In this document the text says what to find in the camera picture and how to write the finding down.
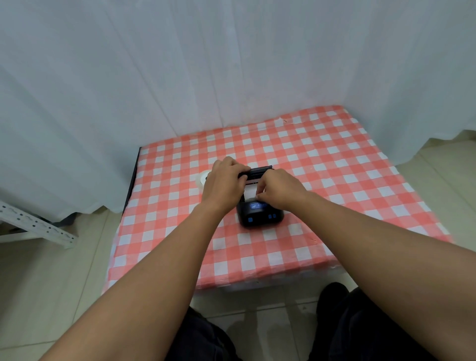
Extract person's left hand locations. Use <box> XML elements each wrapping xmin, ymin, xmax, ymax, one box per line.
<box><xmin>201</xmin><ymin>156</ymin><xmax>252</xmax><ymax>216</ymax></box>

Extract person's right hand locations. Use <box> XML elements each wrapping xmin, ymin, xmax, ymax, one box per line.
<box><xmin>255</xmin><ymin>168</ymin><xmax>311</xmax><ymax>213</ymax></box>

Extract black label printer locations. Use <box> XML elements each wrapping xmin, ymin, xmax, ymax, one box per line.
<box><xmin>236</xmin><ymin>165</ymin><xmax>285</xmax><ymax>228</ymax></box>

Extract person's left forearm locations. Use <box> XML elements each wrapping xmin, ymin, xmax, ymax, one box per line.
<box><xmin>39</xmin><ymin>203</ymin><xmax>229</xmax><ymax>361</ymax></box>

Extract person's right forearm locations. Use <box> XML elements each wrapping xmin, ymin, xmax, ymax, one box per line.
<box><xmin>288</xmin><ymin>191</ymin><xmax>476</xmax><ymax>361</ymax></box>

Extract white paper roll in printer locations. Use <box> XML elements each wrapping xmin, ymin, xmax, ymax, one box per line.
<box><xmin>243</xmin><ymin>178</ymin><xmax>262</xmax><ymax>203</ymax></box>

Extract red white checked tablecloth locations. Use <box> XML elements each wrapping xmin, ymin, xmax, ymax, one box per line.
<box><xmin>101</xmin><ymin>105</ymin><xmax>454</xmax><ymax>295</ymax></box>

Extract white curtain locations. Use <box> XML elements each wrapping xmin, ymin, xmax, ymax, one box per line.
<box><xmin>0</xmin><ymin>0</ymin><xmax>476</xmax><ymax>224</ymax></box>

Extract person's black trousers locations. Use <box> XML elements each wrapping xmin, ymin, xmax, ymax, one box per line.
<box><xmin>174</xmin><ymin>282</ymin><xmax>440</xmax><ymax>361</ymax></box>

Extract white metal rack frame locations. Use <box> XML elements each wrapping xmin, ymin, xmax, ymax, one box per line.
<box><xmin>0</xmin><ymin>200</ymin><xmax>79</xmax><ymax>250</ymax></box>

